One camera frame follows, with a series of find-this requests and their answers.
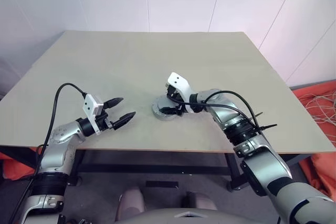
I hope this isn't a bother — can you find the dark rounded right robot leg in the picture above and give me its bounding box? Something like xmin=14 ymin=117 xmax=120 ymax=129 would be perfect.
xmin=182 ymin=190 xmax=219 ymax=212

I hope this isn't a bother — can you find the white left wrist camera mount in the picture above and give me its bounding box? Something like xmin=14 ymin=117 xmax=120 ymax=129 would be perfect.
xmin=83 ymin=93 xmax=106 ymax=136

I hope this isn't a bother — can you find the black metal table frame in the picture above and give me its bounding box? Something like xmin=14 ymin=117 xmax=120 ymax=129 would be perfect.
xmin=0 ymin=145 xmax=313 ymax=192

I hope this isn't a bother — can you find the black strip on floor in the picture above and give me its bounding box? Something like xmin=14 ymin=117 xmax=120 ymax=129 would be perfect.
xmin=145 ymin=180 xmax=180 ymax=189

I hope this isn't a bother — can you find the orange fabric bag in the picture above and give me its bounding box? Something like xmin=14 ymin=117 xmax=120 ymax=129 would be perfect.
xmin=298 ymin=152 xmax=336 ymax=196
xmin=0 ymin=151 xmax=40 ymax=182

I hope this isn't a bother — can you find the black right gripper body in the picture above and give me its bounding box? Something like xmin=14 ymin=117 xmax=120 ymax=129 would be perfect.
xmin=169 ymin=83 xmax=191 ymax=116

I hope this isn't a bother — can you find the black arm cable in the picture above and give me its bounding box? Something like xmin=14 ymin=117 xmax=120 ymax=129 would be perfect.
xmin=172 ymin=90 xmax=264 ymax=134
xmin=10 ymin=83 xmax=88 ymax=224

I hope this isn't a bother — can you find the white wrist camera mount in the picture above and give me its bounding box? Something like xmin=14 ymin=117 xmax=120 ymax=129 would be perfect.
xmin=167 ymin=71 xmax=198 ymax=113
xmin=83 ymin=93 xmax=106 ymax=136

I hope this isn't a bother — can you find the finned silver motor end cap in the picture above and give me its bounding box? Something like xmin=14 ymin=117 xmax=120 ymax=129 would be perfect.
xmin=151 ymin=95 xmax=182 ymax=116

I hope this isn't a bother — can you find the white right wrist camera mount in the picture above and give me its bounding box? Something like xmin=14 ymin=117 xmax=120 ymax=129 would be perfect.
xmin=167 ymin=71 xmax=198 ymax=113

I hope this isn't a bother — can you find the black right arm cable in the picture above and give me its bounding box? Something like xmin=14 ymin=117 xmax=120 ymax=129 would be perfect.
xmin=172 ymin=90 xmax=264 ymax=134

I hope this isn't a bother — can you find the grey robot torso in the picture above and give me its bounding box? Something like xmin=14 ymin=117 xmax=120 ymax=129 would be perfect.
xmin=142 ymin=207 xmax=279 ymax=224

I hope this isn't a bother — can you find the orange floor mat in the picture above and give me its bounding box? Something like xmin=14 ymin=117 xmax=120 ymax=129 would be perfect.
xmin=290 ymin=80 xmax=336 ymax=149

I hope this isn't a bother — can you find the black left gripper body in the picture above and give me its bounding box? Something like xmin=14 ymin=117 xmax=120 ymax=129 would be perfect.
xmin=96 ymin=110 xmax=114 ymax=132

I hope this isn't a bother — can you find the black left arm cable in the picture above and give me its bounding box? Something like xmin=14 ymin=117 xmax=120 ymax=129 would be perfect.
xmin=10 ymin=83 xmax=88 ymax=224

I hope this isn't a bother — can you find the tangled white cable bundle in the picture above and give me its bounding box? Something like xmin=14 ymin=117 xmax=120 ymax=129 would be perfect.
xmin=300 ymin=87 xmax=336 ymax=125

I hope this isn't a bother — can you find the dark rounded left robot leg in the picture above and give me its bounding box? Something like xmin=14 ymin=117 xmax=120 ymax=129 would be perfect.
xmin=116 ymin=186 xmax=146 ymax=221

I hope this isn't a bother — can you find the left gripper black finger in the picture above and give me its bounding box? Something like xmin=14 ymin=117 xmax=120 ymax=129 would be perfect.
xmin=112 ymin=111 xmax=137 ymax=131
xmin=103 ymin=97 xmax=124 ymax=110

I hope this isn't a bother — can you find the dark rounded robot leg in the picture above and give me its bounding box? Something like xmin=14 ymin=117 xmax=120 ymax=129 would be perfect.
xmin=182 ymin=190 xmax=219 ymax=212
xmin=116 ymin=186 xmax=146 ymax=221

